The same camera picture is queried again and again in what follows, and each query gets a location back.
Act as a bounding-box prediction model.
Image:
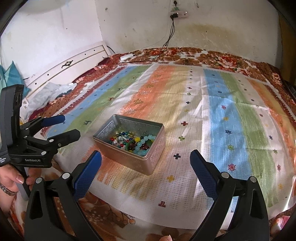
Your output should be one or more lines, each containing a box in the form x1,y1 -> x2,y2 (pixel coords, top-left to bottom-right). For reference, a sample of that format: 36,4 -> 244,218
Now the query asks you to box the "multicolour bead bracelet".
109,131 -> 136,149

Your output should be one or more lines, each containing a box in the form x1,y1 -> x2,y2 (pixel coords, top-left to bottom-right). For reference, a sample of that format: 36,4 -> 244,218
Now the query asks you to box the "red bead bracelet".
129,142 -> 151,153

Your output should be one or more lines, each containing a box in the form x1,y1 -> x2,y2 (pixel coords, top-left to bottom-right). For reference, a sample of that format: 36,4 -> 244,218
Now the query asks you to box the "light blue bead bracelet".
132,134 -> 158,156

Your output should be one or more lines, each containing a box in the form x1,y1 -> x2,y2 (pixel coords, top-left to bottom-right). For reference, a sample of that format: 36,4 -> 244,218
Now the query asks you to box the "green jade bangle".
125,139 -> 152,152

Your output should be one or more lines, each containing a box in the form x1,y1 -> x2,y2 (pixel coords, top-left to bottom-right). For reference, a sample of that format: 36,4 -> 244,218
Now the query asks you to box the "left hand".
1,164 -> 42,214

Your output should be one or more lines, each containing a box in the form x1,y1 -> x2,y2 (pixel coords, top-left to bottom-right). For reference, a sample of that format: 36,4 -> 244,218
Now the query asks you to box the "right hand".
159,235 -> 172,241

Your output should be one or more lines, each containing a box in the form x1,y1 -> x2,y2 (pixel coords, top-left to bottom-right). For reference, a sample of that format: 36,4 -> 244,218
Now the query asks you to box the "grey crumpled cloth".
21,82 -> 77,120

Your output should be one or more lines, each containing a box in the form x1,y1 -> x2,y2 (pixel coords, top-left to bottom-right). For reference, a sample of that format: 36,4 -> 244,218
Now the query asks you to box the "white bed headboard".
21,40 -> 112,103

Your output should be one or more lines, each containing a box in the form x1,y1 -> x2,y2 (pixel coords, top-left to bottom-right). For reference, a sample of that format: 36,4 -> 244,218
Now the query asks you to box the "teal pillow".
0,61 -> 30,99

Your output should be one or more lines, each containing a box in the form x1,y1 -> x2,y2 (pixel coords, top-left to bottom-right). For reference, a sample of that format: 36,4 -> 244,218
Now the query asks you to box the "silver metal tin box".
93,114 -> 166,175

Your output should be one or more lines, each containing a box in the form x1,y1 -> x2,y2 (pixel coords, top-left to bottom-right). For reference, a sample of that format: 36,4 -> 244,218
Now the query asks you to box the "striped colourful mat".
43,64 -> 295,229

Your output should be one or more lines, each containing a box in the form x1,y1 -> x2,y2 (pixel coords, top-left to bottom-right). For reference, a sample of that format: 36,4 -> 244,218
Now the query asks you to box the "white charger adapter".
120,54 -> 134,61

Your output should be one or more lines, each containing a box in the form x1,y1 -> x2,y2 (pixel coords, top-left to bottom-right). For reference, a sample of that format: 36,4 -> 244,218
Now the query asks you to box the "black cable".
129,14 -> 179,62

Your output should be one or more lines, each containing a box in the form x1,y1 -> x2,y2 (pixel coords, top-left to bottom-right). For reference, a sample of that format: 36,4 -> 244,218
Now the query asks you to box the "white wall power strip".
170,0 -> 189,19

